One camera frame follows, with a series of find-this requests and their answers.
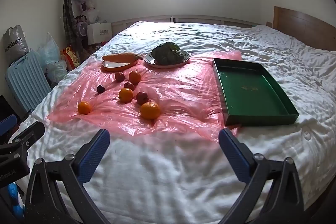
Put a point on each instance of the small dark red apple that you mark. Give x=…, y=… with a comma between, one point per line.
x=100, y=88

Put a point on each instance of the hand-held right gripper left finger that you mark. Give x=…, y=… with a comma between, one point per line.
x=95, y=155

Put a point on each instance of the wooden headboard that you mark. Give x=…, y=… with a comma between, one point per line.
x=302, y=27

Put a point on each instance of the round dark-rimmed plate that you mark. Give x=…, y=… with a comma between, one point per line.
x=150, y=60

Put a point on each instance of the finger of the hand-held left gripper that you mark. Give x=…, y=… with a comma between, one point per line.
x=6, y=124
x=29, y=134

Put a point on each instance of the white bed blanket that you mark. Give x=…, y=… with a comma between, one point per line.
x=183, y=174

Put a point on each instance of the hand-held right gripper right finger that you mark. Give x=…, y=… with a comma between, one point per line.
x=233, y=153

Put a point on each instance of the plaid scarf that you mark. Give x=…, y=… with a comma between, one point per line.
x=68, y=22

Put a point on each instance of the white paper bag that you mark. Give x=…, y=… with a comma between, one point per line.
x=101, y=33

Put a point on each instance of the orange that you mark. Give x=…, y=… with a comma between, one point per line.
x=134, y=77
x=125, y=95
x=84, y=107
x=150, y=110

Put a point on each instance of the green leafy vegetable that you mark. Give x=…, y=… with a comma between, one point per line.
x=166, y=53

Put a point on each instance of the light blue ribbed suitcase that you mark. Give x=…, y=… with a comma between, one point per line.
x=29, y=77

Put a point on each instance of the clear plastic bag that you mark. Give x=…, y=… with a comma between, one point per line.
x=51, y=53

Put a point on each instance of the grey printed bag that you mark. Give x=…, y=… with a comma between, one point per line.
x=15, y=41

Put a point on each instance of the pink plastic sheet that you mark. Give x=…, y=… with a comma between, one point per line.
x=178, y=98

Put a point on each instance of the carrot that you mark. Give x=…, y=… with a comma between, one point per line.
x=120, y=57

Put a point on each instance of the orange cardboard box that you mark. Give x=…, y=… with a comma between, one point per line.
x=71, y=56

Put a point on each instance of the orange oval dish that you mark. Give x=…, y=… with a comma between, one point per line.
x=115, y=65

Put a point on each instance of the white plastic bag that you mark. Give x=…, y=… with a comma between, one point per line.
x=92, y=10

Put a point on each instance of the green tray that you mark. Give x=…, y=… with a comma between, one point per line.
x=249, y=92

